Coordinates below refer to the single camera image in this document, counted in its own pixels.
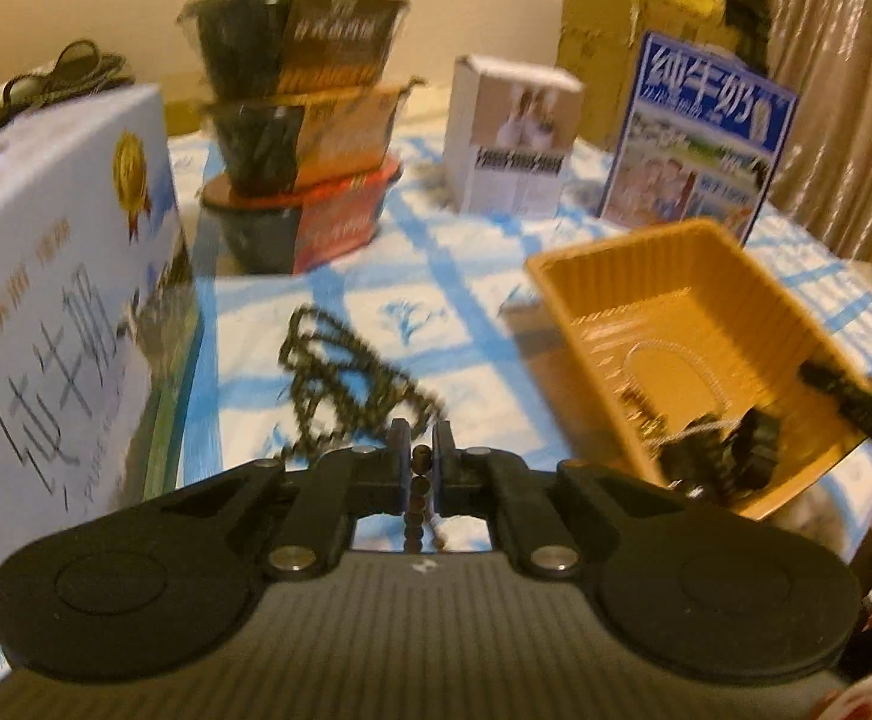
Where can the small white product box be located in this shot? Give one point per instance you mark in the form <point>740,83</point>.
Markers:
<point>511,135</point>

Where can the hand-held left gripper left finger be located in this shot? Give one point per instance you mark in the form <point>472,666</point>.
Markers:
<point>404,469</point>

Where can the blue milk carton box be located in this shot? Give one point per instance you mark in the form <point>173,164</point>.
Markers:
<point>695,142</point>

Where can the gold plastic tray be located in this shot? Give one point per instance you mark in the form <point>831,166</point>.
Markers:
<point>631,315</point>

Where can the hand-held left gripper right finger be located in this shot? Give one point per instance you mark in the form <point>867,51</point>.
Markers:
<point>440,469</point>

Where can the black and red food bowl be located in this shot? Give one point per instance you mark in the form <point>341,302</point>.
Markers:
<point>293,225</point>

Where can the black and orange food bowl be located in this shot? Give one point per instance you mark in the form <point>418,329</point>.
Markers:
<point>293,41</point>
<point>308,135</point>

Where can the blue and white tablecloth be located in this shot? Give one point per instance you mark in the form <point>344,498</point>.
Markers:
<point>436,262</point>

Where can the beige curtain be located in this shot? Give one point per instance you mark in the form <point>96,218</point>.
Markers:
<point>848,90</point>

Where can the large cow print milk box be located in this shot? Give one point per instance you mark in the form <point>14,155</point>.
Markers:
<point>54,300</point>

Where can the brown cardboard box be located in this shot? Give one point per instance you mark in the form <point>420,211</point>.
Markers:
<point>601,52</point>

